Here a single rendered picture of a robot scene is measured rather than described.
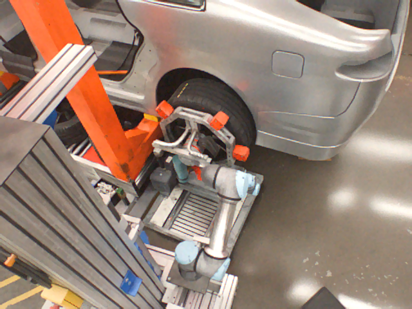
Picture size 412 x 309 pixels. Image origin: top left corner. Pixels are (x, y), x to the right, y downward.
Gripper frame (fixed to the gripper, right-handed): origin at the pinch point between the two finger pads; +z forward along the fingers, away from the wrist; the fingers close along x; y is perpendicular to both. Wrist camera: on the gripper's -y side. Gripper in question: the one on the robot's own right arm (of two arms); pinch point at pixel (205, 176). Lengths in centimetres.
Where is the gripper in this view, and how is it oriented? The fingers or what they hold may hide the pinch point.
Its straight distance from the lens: 209.3
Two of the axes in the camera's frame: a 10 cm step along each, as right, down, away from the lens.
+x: -4.0, 7.5, -5.3
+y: -1.1, -6.2, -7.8
